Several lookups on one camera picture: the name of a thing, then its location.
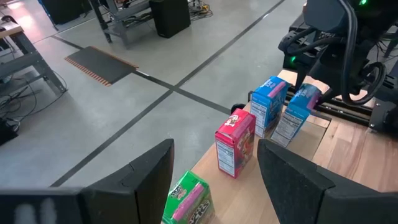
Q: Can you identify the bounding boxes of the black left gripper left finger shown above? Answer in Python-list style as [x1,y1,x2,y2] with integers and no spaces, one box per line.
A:
[81,138,175,224]

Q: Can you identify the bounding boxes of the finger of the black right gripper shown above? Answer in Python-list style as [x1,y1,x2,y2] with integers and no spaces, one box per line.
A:
[295,63,312,91]
[313,88,343,108]

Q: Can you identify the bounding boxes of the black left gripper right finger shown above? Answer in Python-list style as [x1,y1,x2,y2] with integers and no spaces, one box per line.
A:
[256,138,398,224]

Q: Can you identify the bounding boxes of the blue Rice Krispies cereal box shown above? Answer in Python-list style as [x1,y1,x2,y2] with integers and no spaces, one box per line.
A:
[269,83,323,149]
[250,75,292,139]

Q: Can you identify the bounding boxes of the green Apple Jacks cereal box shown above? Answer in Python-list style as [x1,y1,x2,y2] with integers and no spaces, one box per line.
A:
[161,170,216,224]

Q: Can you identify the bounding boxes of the red Froot Loops cereal box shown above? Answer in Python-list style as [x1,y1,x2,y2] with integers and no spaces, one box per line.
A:
[215,108,257,180]

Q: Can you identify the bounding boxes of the black hazard-striped floor mat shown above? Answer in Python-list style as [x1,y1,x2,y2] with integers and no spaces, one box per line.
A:
[64,45,139,87]

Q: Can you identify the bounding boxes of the black box cabinet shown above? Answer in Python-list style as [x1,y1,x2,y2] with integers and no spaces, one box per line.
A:
[149,0,192,39]

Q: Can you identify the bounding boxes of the grey metal workbench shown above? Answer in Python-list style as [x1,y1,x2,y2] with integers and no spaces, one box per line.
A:
[0,15,68,94]

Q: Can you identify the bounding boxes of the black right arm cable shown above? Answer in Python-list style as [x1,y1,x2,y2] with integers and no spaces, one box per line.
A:
[340,0,388,106]

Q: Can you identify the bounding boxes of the tangled cable bundle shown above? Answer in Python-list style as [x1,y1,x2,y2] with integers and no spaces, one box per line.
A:
[188,0,214,19]

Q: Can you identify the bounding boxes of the black floor cables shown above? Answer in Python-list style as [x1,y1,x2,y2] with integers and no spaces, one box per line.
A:
[0,71,68,125]

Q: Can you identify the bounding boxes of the grey metal table frame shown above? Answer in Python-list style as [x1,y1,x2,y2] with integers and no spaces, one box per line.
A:
[90,0,156,47]

